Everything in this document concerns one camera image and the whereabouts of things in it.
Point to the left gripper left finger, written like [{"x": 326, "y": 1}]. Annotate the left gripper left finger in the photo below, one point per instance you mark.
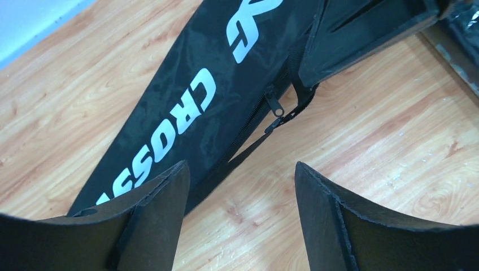
[{"x": 138, "y": 230}]

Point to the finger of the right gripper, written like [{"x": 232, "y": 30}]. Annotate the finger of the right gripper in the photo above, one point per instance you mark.
[{"x": 345, "y": 32}]

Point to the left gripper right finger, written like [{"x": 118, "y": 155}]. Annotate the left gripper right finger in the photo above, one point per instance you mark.
[{"x": 345, "y": 231}]

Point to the black Crossway racket bag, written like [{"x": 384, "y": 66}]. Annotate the black Crossway racket bag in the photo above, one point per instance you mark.
[{"x": 232, "y": 64}]

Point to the black shuttlecock tube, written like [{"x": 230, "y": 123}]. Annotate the black shuttlecock tube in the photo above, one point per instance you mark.
[{"x": 455, "y": 38}]

